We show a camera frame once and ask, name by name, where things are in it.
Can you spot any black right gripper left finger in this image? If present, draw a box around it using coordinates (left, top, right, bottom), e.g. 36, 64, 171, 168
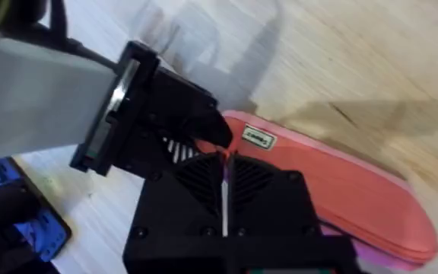
126, 153, 226, 244

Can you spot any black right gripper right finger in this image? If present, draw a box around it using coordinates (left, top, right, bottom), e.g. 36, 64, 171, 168
226, 152, 322, 240

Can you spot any pink soft zip bag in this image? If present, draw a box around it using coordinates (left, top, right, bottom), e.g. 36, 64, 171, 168
195, 109, 438, 272

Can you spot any black upright wrist plate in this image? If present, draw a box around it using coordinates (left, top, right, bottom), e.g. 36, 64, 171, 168
68, 40, 160, 177

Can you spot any blue holed board black frame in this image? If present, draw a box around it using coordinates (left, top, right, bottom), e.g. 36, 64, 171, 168
0, 156, 73, 264

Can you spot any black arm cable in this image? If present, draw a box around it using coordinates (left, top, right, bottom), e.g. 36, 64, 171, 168
48, 0, 122, 72

